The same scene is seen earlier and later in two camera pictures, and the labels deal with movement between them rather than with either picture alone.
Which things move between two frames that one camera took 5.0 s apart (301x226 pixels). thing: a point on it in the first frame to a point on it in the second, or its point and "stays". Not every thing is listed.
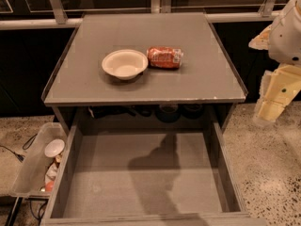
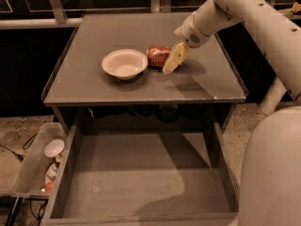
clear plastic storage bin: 36,178 stays
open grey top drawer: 145,174 stays
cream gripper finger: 277,88 to 189,33
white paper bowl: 124,64 stays
